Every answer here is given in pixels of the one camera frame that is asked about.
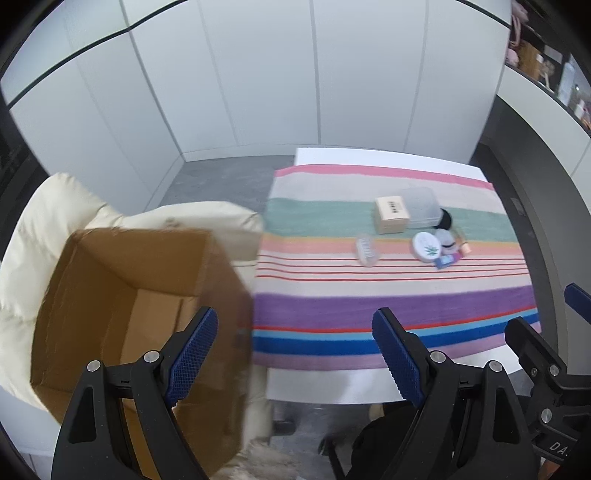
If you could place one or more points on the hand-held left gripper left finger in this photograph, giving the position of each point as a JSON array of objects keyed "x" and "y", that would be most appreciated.
[{"x": 194, "y": 355}]

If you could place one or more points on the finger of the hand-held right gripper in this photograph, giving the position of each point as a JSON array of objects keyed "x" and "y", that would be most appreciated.
[
  {"x": 531, "y": 344},
  {"x": 579, "y": 300}
]

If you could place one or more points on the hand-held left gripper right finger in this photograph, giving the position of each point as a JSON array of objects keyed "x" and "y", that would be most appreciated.
[{"x": 397, "y": 355}]

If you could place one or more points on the cardboard box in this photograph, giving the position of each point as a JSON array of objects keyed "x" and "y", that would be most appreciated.
[{"x": 138, "y": 314}]

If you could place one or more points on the small blue purple box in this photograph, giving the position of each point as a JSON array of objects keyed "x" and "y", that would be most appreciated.
[{"x": 447, "y": 261}]

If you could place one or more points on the clear ribbed small container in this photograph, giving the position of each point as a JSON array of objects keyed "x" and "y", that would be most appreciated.
[{"x": 367, "y": 250}]

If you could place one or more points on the white round tin green leaf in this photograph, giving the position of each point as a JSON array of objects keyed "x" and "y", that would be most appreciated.
[{"x": 427, "y": 247}]

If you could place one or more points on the small orange item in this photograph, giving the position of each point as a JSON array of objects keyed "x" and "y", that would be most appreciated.
[{"x": 465, "y": 247}]

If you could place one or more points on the translucent dome container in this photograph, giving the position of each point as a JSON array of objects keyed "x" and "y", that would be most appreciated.
[{"x": 449, "y": 241}]

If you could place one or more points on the beige square box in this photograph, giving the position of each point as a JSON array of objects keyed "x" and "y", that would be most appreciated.
[{"x": 391, "y": 210}]

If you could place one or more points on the striped colourful cloth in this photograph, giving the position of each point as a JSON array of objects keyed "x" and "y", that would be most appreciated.
[{"x": 323, "y": 314}]

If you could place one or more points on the person's dark clothing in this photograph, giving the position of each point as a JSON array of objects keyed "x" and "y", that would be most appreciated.
[{"x": 388, "y": 443}]

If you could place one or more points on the black round puff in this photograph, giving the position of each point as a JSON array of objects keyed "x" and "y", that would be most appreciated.
[{"x": 447, "y": 219}]

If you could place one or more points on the clear plastic lidded box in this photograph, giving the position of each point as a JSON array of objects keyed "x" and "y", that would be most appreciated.
[{"x": 422, "y": 203}]

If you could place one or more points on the curved white shelf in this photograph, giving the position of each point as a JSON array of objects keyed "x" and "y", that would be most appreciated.
[{"x": 531, "y": 101}]

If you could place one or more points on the cream puffy jacket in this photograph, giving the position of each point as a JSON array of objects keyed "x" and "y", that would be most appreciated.
[{"x": 46, "y": 212}]

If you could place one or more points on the pale blue card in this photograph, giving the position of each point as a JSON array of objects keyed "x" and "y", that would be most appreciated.
[{"x": 568, "y": 81}]

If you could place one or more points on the small brown shelf box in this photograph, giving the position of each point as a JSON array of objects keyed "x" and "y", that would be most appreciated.
[{"x": 531, "y": 60}]

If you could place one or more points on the pink plush toy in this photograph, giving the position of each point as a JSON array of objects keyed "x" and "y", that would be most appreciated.
[{"x": 519, "y": 23}]

